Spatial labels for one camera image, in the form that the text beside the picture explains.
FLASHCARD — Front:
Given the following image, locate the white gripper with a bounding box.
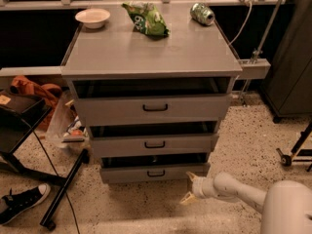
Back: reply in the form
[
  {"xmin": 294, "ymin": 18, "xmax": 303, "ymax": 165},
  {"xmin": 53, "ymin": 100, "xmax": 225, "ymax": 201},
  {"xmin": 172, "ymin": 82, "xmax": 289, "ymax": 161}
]
[{"xmin": 179, "ymin": 172, "xmax": 215, "ymax": 206}]

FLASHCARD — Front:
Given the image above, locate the grey bottom drawer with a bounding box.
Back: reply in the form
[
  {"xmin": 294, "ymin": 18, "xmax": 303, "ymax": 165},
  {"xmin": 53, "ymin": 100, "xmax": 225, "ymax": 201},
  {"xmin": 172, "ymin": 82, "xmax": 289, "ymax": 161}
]
[{"xmin": 100, "ymin": 153, "xmax": 210, "ymax": 183}]

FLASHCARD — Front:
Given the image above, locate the grey drawer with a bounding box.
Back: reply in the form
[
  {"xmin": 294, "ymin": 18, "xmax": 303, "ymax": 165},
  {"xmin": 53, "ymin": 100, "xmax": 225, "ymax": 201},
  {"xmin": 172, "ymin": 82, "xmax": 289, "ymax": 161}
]
[
  {"xmin": 100, "ymin": 153, "xmax": 210, "ymax": 183},
  {"xmin": 91, "ymin": 121, "xmax": 218, "ymax": 157},
  {"xmin": 73, "ymin": 77, "xmax": 230, "ymax": 126}
]

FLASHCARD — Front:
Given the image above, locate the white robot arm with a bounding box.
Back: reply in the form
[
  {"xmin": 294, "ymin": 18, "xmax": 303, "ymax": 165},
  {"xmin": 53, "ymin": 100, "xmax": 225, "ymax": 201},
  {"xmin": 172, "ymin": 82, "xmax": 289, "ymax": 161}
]
[{"xmin": 180, "ymin": 172, "xmax": 312, "ymax": 234}]

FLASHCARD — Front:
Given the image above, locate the grey middle drawer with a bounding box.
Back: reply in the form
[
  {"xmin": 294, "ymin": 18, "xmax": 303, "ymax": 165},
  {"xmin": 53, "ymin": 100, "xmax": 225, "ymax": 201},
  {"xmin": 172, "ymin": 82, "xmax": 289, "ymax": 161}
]
[{"xmin": 91, "ymin": 121, "xmax": 218, "ymax": 157}]

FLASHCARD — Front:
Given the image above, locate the grey drawer cabinet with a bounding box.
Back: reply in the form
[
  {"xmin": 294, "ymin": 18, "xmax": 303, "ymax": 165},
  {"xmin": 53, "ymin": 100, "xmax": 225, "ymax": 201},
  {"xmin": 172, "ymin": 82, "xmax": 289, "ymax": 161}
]
[{"xmin": 60, "ymin": 2, "xmax": 244, "ymax": 168}]

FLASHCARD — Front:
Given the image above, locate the grey top drawer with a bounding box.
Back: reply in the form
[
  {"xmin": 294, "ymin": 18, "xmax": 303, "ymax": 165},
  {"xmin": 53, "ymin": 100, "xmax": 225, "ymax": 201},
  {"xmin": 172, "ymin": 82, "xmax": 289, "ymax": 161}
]
[{"xmin": 73, "ymin": 77, "xmax": 230, "ymax": 126}]

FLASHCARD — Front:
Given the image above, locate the black tripod with wheel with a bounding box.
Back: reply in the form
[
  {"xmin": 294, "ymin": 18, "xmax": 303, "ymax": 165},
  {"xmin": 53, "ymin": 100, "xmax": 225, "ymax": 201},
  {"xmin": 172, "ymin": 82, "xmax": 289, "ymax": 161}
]
[{"xmin": 276, "ymin": 122, "xmax": 312, "ymax": 172}]

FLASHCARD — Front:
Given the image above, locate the clear plastic bag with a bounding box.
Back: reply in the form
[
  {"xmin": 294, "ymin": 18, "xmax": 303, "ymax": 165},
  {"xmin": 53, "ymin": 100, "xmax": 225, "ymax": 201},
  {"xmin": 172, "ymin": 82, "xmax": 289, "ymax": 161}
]
[{"xmin": 46, "ymin": 90, "xmax": 90, "ymax": 152}]

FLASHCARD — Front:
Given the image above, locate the dark grey cabinet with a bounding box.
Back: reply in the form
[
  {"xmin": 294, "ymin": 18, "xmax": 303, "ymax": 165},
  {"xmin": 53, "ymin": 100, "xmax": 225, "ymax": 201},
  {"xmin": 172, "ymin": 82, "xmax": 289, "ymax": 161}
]
[{"xmin": 260, "ymin": 0, "xmax": 312, "ymax": 123}]

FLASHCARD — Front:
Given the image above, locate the metal pole with clamp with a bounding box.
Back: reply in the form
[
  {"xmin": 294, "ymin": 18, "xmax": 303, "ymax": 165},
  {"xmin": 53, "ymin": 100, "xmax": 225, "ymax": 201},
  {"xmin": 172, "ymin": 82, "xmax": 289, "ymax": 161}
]
[{"xmin": 237, "ymin": 0, "xmax": 284, "ymax": 106}]

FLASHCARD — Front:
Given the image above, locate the black sneaker white toe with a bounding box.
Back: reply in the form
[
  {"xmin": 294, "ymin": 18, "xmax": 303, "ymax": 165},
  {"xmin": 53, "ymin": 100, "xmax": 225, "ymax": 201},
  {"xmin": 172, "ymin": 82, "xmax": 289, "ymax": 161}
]
[{"xmin": 0, "ymin": 183, "xmax": 51, "ymax": 225}]

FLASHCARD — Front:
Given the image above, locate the green chip bag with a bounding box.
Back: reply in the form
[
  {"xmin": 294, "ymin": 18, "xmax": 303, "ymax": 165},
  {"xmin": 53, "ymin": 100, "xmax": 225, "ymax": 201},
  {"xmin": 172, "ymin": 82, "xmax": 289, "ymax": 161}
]
[{"xmin": 122, "ymin": 1, "xmax": 170, "ymax": 37}]

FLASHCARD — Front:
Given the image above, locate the green soda can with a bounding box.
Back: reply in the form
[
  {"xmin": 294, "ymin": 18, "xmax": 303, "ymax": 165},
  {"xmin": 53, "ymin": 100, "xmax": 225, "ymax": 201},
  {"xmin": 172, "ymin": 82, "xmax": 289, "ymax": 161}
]
[{"xmin": 190, "ymin": 3, "xmax": 215, "ymax": 26}]

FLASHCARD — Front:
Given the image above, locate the black metal stand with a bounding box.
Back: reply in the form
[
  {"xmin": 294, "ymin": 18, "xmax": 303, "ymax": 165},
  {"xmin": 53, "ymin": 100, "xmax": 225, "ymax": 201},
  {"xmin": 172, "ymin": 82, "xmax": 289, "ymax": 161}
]
[{"xmin": 0, "ymin": 105, "xmax": 90, "ymax": 231}]

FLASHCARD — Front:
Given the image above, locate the white bowl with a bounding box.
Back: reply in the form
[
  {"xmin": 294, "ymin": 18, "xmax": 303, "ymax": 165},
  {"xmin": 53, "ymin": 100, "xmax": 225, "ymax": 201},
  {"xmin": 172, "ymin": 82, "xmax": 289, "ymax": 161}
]
[{"xmin": 75, "ymin": 8, "xmax": 110, "ymax": 29}]

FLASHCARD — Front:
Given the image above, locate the orange bag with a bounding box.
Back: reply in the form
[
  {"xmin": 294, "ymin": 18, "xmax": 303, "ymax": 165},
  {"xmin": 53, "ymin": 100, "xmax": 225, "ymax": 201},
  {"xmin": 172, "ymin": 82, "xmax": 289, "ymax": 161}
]
[{"xmin": 11, "ymin": 75, "xmax": 62, "ymax": 131}]

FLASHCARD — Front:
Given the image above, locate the black floor cable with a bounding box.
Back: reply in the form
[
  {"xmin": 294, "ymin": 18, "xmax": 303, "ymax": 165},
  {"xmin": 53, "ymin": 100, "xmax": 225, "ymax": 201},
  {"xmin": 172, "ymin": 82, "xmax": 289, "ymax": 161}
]
[{"xmin": 19, "ymin": 119, "xmax": 81, "ymax": 234}]

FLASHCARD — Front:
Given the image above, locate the white power cable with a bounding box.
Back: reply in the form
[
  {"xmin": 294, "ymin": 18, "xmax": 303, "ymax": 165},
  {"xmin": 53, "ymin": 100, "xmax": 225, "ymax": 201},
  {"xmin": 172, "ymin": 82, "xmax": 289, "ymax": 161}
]
[{"xmin": 227, "ymin": 2, "xmax": 254, "ymax": 47}]

